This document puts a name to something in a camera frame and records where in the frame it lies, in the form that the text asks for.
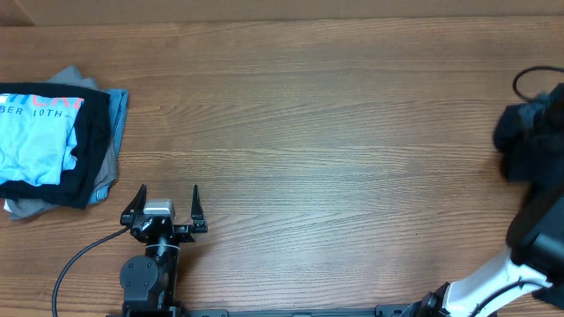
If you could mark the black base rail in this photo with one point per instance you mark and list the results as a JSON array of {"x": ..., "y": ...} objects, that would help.
[{"x": 397, "y": 310}]

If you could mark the folded grey shirt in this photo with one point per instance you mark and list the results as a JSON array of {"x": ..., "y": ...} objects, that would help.
[{"x": 93, "y": 135}]

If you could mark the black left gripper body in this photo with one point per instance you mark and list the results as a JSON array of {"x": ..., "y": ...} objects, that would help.
[{"x": 182, "y": 234}]

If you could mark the folded black printed t-shirt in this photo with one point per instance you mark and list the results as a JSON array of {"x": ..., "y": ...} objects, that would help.
[{"x": 37, "y": 137}]

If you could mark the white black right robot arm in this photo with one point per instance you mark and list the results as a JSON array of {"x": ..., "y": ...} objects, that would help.
[{"x": 531, "y": 263}]

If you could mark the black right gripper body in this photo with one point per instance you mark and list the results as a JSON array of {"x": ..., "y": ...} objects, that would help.
[{"x": 515, "y": 135}]

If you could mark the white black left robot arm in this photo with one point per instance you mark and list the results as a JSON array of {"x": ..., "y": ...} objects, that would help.
[{"x": 149, "y": 280}]

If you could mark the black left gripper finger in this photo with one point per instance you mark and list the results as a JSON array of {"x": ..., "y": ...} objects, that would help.
[
  {"x": 135, "y": 207},
  {"x": 197, "y": 213}
]

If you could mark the folded blue shirt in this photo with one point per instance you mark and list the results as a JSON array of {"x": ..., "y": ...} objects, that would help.
[{"x": 118, "y": 109}]

